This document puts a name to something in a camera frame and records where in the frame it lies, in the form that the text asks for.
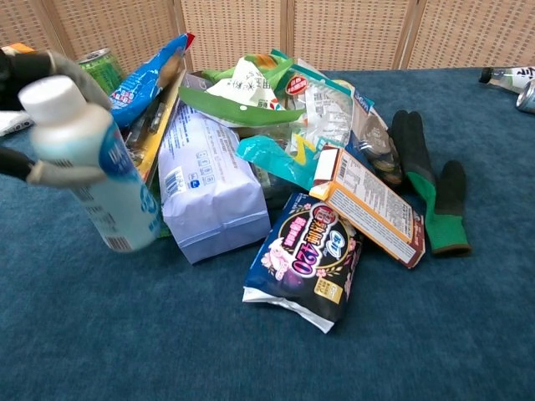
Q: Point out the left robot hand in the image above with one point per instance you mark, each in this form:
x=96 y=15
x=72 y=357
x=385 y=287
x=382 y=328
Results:
x=62 y=67

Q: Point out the white blue plastic bottle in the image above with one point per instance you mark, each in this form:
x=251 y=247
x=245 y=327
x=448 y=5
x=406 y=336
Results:
x=106 y=184

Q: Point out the clear glass bottle black cap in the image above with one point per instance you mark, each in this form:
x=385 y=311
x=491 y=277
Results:
x=503 y=77

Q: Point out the green drink can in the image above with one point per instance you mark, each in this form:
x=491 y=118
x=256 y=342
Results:
x=101 y=69

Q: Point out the blue snack bag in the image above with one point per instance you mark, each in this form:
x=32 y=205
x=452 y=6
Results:
x=140 y=89

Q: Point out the yellow blister card package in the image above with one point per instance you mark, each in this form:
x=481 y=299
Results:
x=155 y=125

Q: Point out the green and white paper bag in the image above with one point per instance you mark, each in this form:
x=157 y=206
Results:
x=246 y=94

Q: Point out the pale blue tissue pack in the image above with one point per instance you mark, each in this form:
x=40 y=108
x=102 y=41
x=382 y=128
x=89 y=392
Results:
x=209 y=184

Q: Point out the woven folding screen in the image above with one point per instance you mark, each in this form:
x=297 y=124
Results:
x=267 y=29

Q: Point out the teal plastic wrapper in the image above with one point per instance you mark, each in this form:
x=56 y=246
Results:
x=271 y=158

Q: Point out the clear plastic pouch red label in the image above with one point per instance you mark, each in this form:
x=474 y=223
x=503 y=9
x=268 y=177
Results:
x=322 y=108

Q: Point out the dark sanitary pad pack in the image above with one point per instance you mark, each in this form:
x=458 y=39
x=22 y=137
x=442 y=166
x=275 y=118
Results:
x=305 y=263

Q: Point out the dark blue snack pouch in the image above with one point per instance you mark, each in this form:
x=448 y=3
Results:
x=374 y=138

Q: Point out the orange and white carton box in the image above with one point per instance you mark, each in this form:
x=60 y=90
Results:
x=368 y=204

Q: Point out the black and green work glove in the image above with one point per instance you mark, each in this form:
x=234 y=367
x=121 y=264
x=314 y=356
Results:
x=434 y=196

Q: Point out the silver drink can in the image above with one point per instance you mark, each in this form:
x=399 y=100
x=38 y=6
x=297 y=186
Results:
x=527 y=98

